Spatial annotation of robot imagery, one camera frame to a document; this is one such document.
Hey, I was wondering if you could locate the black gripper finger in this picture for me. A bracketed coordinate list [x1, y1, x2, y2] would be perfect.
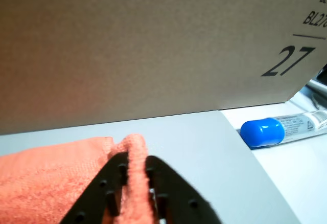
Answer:
[60, 151, 130, 224]
[145, 155, 223, 224]

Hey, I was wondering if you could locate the orange terry towel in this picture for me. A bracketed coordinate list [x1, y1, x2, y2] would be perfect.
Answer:
[0, 133, 160, 224]

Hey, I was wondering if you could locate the grey table mat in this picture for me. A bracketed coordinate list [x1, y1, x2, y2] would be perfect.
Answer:
[0, 110, 302, 224]

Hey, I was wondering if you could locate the blue capped tube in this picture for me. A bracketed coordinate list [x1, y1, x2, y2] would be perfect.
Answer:
[240, 108, 327, 150]

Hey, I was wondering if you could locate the brown cardboard monitor box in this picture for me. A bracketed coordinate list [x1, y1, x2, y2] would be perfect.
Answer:
[0, 0, 327, 135]

